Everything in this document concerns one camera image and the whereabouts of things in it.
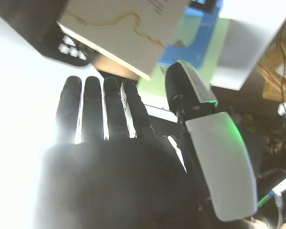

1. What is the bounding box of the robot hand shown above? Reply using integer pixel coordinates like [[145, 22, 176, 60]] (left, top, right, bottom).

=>
[[37, 60, 258, 229]]

